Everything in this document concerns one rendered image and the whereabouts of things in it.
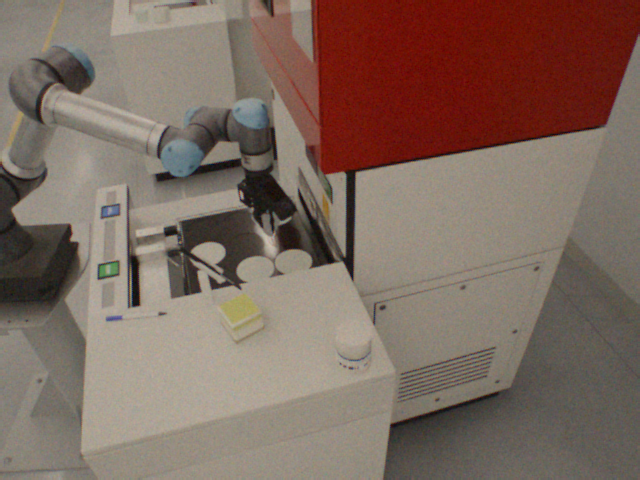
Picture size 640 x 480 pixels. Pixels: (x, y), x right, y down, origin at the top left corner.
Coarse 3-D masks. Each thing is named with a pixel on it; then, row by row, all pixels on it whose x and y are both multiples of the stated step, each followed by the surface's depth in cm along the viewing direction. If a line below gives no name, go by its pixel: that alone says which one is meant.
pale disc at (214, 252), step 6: (198, 246) 144; (204, 246) 144; (210, 246) 144; (216, 246) 144; (222, 246) 144; (192, 252) 142; (198, 252) 142; (204, 252) 142; (210, 252) 142; (216, 252) 142; (222, 252) 142; (210, 258) 140; (216, 258) 140; (222, 258) 140
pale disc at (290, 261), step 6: (282, 252) 141; (288, 252) 141; (294, 252) 141; (300, 252) 141; (276, 258) 140; (282, 258) 140; (288, 258) 139; (294, 258) 139; (300, 258) 139; (306, 258) 139; (276, 264) 138; (282, 264) 138; (288, 264) 138; (294, 264) 138; (300, 264) 138; (306, 264) 137; (282, 270) 136; (288, 270) 136; (294, 270) 136; (300, 270) 136
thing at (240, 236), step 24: (216, 216) 155; (240, 216) 154; (192, 240) 146; (216, 240) 146; (240, 240) 146; (264, 240) 145; (288, 240) 145; (192, 264) 139; (216, 264) 138; (312, 264) 137; (192, 288) 132; (216, 288) 132
